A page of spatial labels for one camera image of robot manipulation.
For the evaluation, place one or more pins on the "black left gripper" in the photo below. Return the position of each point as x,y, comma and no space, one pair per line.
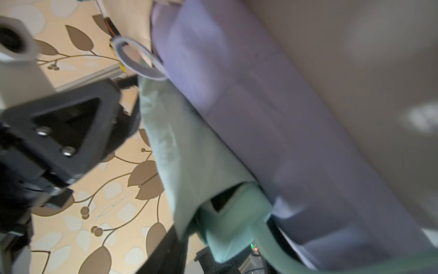
49,144

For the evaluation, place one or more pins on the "lilac umbrella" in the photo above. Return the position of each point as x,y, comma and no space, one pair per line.
331,209

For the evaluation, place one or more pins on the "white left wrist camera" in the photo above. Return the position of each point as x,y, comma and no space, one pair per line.
22,80

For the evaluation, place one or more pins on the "mint green umbrella sleeve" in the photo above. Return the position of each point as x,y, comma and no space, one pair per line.
194,164

